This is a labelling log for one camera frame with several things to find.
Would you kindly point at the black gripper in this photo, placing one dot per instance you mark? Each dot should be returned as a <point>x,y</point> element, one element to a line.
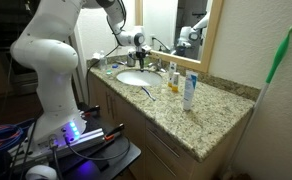
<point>142,55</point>

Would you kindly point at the chrome faucet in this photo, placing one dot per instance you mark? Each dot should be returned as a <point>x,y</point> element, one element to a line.
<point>157,65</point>

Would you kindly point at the blue and white toothbrush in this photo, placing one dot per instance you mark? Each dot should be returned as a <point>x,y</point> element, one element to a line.
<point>149,94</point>

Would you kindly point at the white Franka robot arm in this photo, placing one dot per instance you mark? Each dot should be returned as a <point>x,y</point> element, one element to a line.
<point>49,66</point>

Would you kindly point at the green soap pump bottle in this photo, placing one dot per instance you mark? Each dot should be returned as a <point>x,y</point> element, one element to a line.
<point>147,61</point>

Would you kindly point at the steel tumbler cup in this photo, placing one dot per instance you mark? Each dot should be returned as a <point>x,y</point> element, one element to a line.
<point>131,60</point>

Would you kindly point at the white oval sink basin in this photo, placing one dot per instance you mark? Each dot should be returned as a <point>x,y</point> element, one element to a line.
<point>139,79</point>

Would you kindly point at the green white lens case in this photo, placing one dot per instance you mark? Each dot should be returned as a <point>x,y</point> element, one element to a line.
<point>109,71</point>

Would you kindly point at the small white tube yellow cap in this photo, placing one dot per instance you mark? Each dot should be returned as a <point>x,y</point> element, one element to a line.
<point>175,81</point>

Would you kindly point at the clear plastic bottle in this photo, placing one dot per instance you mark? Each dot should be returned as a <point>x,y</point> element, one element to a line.
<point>103,61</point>

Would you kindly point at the white paper packet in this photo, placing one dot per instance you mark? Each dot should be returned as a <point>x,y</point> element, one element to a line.
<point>96,56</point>

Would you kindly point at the tall white cream tube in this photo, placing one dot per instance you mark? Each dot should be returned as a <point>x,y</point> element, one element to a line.
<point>190,90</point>

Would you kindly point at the white door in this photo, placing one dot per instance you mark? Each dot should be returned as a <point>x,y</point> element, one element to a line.
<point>79,66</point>

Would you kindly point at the black orange clamp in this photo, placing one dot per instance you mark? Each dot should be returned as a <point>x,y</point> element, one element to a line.
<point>92,110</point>
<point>114,131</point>

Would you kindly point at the wood framed mirror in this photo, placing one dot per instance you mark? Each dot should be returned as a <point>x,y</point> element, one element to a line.
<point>206,33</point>

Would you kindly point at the beige vanity cabinet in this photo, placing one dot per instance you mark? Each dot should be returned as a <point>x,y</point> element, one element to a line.
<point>166,146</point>

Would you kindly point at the black robot cart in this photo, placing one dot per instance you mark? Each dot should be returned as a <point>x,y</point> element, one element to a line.
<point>119,156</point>

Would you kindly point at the white round object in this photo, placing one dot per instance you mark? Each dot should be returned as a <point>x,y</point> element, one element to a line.
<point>41,173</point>

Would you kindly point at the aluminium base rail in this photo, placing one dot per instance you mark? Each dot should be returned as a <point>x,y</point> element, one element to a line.
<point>82,141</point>

